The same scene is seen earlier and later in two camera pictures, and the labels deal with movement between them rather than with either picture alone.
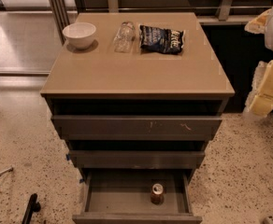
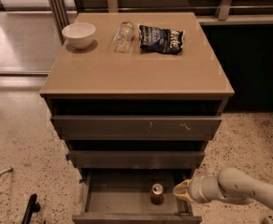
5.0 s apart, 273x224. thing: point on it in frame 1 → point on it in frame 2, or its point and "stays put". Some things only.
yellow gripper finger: x=259 y=23 → x=204 y=189
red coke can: x=157 y=193 stays put
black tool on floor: x=33 y=206 stays put
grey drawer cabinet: x=137 y=96 stays put
